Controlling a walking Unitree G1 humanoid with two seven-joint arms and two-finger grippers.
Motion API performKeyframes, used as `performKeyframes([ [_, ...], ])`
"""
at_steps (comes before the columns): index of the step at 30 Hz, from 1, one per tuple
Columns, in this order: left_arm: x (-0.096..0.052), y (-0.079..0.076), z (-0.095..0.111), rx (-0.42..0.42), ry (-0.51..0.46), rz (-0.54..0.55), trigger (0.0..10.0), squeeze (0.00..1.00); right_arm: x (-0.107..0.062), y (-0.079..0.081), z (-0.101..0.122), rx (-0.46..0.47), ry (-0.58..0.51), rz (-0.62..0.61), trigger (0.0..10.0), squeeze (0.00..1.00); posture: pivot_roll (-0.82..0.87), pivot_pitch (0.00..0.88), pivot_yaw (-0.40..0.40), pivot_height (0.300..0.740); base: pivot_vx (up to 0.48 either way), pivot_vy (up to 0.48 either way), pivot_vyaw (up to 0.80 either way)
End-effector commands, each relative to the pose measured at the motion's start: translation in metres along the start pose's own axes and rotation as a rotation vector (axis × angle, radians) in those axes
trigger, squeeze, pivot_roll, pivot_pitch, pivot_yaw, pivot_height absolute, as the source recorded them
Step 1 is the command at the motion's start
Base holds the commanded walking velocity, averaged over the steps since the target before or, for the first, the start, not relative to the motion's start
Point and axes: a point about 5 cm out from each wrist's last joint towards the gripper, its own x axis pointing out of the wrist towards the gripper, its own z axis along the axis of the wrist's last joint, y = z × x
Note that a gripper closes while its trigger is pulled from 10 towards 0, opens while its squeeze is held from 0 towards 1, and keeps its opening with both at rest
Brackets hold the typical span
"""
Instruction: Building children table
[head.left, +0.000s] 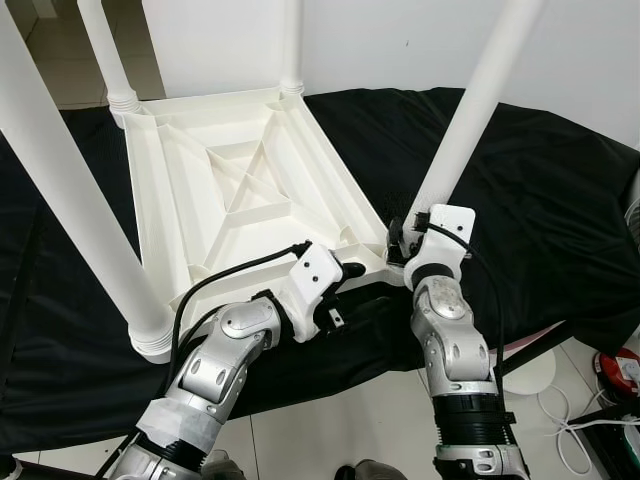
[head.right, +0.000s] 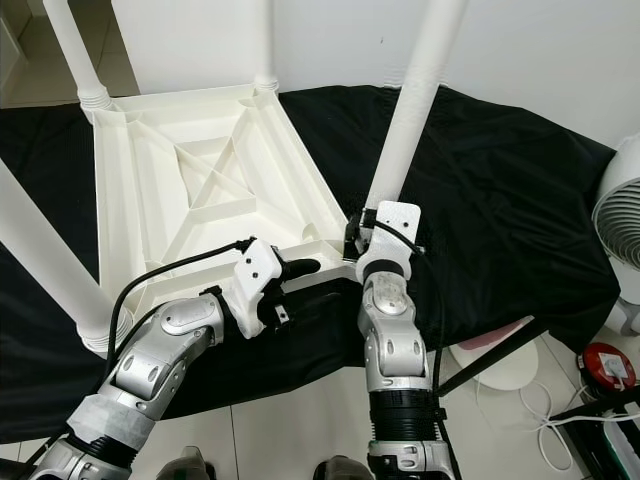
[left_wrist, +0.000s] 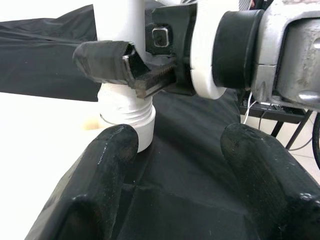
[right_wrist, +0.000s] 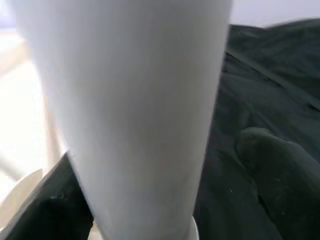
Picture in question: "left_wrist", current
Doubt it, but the black cloth table cover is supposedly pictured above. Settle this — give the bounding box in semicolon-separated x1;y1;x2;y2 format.
0;3;283;240

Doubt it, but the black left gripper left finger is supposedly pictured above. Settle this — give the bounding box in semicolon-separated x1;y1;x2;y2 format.
23;123;140;240

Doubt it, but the black metal stand frame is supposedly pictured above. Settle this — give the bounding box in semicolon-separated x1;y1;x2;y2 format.
238;101;316;151

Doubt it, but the white plastic table leg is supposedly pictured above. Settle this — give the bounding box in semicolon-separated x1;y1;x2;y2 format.
96;0;157;154

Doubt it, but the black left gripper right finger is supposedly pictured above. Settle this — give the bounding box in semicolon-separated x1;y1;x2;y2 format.
219;122;320;240

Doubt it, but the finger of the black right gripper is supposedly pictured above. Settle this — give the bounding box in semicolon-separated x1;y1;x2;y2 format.
72;39;178;101

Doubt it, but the white plastic children table top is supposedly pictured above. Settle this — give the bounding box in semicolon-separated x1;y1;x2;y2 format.
0;92;107;240

